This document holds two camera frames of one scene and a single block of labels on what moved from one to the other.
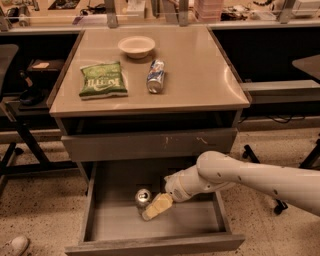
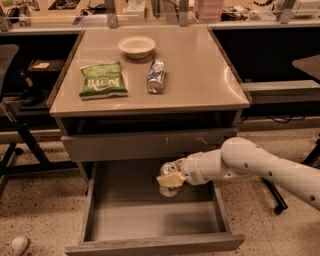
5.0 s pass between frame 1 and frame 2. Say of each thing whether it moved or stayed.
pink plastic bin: stayed
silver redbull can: moved
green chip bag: stayed
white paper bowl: stayed
